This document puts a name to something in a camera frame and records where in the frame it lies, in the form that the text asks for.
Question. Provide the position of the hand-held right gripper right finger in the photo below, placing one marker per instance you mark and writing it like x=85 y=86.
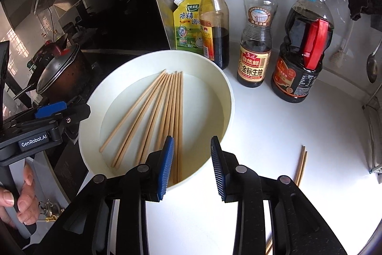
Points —
x=219 y=171

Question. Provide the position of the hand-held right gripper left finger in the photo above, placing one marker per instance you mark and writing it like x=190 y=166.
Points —
x=165 y=171

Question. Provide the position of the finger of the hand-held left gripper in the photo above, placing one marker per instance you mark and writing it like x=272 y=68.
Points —
x=77 y=114
x=50 y=110

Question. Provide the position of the row of wooden chopsticks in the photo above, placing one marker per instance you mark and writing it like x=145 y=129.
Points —
x=155 y=111

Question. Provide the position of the white round basin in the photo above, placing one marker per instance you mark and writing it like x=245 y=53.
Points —
x=206 y=99

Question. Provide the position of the person's left hand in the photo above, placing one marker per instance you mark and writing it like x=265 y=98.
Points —
x=28 y=201

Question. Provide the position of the dark cooking pot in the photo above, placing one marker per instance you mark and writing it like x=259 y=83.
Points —
x=76 y=75

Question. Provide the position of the glass pot lid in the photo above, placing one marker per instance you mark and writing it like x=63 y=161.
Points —
x=56 y=69

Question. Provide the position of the yellow-capped clear sauce bottle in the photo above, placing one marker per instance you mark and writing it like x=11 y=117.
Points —
x=253 y=63

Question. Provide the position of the large red-capped soy sauce jug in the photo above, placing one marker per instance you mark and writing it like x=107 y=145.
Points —
x=295 y=78

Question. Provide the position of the yellow green seasoning pouch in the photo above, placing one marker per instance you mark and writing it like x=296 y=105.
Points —
x=186 y=31

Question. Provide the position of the yellow-capped dark glass bottle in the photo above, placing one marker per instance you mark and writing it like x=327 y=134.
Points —
x=215 y=19

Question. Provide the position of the white dish brush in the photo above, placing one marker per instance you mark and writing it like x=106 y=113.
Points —
x=338 y=56

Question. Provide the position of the hanging metal spoon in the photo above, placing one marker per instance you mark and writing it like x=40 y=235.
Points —
x=371 y=66

